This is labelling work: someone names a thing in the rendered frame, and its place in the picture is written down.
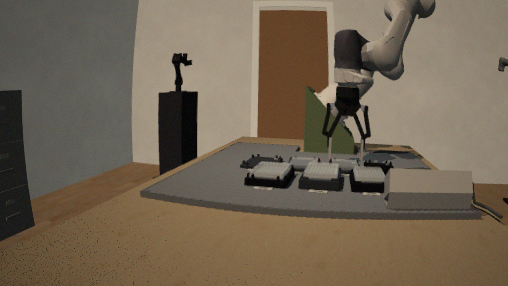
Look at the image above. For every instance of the white operator button panel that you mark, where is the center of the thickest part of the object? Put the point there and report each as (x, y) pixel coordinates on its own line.
(430, 189)

